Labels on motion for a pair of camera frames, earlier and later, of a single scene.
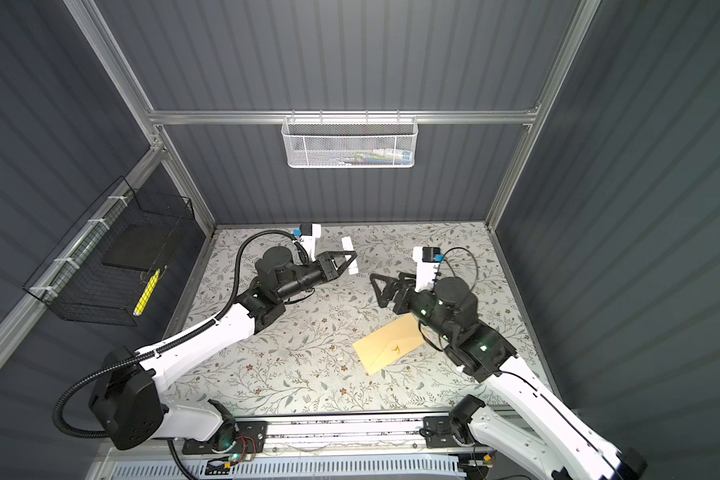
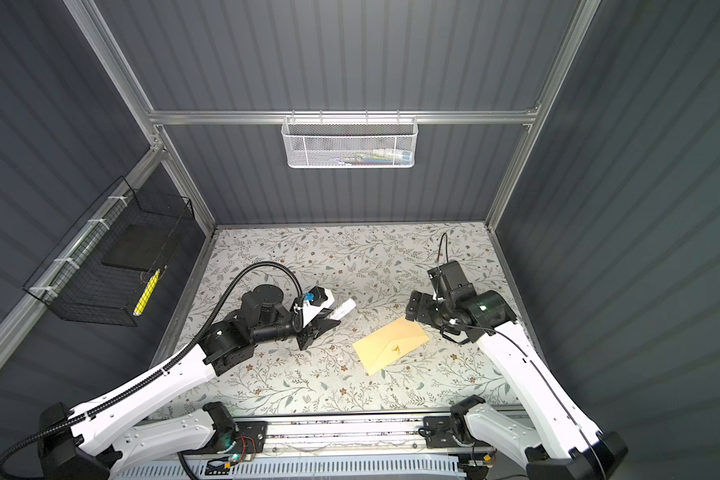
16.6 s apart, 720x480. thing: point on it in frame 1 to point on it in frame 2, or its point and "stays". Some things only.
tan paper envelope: x=382 y=347 stays
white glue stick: x=347 y=245 to x=345 y=309
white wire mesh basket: x=344 y=141 stays
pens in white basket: x=381 y=156 stays
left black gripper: x=326 y=267 to x=314 y=329
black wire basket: x=105 y=266 stays
